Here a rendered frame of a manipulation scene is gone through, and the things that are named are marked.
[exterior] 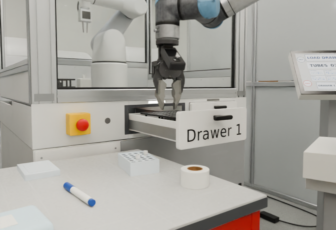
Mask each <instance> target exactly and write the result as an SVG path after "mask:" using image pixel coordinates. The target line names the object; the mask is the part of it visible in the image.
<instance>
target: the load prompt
mask: <svg viewBox="0 0 336 230"><path fill-rule="evenodd" d="M304 56H305V59H306V61H336V54H304Z"/></svg>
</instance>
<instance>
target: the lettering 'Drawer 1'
mask: <svg viewBox="0 0 336 230"><path fill-rule="evenodd" d="M236 126H238V134H236V135H241V133H240V124H237V125H236ZM223 129H224V130H225V132H222V130H223ZM230 129H231V127H230V128H228V136H229V130H230ZM222 130H221V132H220V134H221V136H222V137H225V136H226V135H225V136H223V135H222V133H226V132H227V131H226V129H225V128H222ZM189 131H193V132H194V138H193V139H192V140H189ZM200 132H202V131H200ZM200 132H199V131H198V141H199V134H200ZM204 132H207V134H204V135H203V139H204V140H206V139H209V132H208V131H207V130H205V131H204ZM218 134H219V129H218V131H217V133H216V129H215V130H214V133H212V130H211V135H212V139H213V138H214V135H216V138H217V137H218ZM205 135H207V138H204V136H205ZM195 137H196V132H195V130H193V129H189V130H187V142H191V141H193V140H194V139H195Z"/></svg>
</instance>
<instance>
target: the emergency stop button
mask: <svg viewBox="0 0 336 230"><path fill-rule="evenodd" d="M88 127H89V123H88V121H87V120H86V119H80V120H78V121H77V123H76V128H77V129H78V130H79V131H85V130H87V129H88Z"/></svg>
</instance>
